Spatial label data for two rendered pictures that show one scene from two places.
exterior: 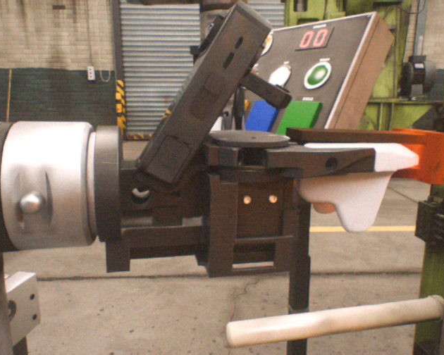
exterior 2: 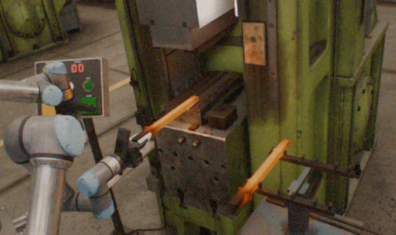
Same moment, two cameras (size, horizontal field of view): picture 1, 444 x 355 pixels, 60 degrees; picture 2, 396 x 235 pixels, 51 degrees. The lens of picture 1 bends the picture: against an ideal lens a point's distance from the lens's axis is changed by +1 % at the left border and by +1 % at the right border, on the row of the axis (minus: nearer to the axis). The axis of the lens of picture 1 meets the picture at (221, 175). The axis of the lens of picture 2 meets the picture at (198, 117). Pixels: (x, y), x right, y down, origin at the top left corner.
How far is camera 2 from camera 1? 138 cm
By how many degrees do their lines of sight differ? 43
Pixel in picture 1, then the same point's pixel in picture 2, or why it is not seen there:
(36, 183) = (115, 168)
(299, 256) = (97, 152)
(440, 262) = not seen: hidden behind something
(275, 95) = (91, 109)
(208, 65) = (125, 140)
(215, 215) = (133, 159)
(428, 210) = (139, 114)
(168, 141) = (124, 152)
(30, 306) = not seen: hidden behind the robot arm
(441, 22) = not seen: outside the picture
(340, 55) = (94, 76)
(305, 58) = (78, 77)
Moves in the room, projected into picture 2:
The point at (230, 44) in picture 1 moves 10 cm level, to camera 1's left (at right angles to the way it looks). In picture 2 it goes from (127, 135) to (105, 148)
